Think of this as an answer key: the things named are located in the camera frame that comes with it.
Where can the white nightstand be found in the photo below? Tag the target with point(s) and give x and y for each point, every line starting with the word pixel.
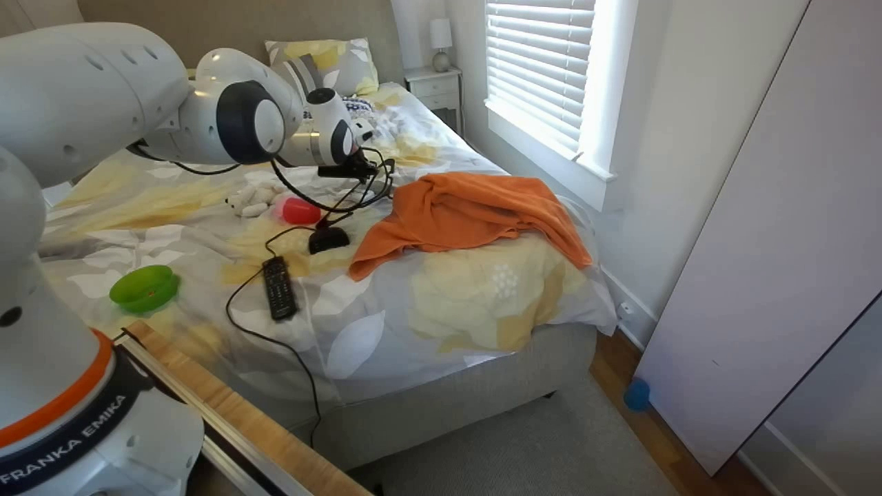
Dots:
pixel 437 92

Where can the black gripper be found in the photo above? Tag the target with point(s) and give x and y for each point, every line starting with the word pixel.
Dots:
pixel 343 167

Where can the orange cloth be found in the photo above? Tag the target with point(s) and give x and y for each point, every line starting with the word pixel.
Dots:
pixel 459 215

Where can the grey upholstered bed frame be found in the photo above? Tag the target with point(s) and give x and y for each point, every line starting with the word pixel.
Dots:
pixel 459 402

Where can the white table lamp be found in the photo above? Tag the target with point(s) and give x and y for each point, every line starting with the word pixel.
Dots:
pixel 443 36

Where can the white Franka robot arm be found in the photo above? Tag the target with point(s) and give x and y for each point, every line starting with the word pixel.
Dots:
pixel 57 368

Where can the white wardrobe cabinet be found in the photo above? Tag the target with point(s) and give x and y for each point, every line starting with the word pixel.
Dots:
pixel 773 229

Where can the green plastic bowl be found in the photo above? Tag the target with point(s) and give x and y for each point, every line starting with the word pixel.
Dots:
pixel 143 288

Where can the bed with cream sheets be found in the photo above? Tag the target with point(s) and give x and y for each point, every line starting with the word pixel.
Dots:
pixel 459 305

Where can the white window frame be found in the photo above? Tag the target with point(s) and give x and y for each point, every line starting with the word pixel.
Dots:
pixel 609 92

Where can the black remote control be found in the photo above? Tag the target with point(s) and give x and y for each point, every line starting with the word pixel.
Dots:
pixel 279 288

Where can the white window blinds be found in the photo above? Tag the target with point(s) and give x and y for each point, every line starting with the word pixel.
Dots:
pixel 538 65

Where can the white plush toy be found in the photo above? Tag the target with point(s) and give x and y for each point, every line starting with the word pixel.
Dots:
pixel 248 200

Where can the grey striped pillow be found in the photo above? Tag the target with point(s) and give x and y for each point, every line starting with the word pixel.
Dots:
pixel 305 72

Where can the yellow grey floral pillow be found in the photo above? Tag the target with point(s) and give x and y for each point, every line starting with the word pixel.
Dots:
pixel 349 61

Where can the blue ball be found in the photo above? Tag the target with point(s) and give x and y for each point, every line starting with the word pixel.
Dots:
pixel 637 396

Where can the grey bed headboard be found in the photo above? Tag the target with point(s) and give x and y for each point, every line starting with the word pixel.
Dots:
pixel 229 21

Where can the pink cup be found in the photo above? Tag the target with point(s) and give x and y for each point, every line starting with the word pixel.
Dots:
pixel 299 210

